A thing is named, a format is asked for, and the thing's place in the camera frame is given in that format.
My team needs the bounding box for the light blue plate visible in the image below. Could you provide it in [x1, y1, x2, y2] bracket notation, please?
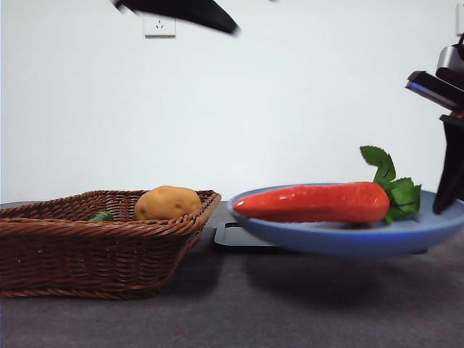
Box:
[230, 184, 464, 257]

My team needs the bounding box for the orange carrot with green leaves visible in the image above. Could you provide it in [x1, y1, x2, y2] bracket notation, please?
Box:
[232, 145, 423, 225]

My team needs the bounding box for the yellow-brown potato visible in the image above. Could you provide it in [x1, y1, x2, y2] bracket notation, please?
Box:
[133, 185, 202, 221]

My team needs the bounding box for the green chili pepper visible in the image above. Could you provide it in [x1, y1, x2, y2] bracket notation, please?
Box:
[88, 211, 115, 223]

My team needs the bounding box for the black flat tray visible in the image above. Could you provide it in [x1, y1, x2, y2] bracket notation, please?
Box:
[212, 221, 429, 254]

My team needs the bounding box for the brown woven wicker basket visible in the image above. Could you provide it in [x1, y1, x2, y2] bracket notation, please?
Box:
[0, 189, 223, 301]

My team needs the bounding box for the white wall power socket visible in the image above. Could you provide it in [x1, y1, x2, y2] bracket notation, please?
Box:
[144, 14, 177, 39]

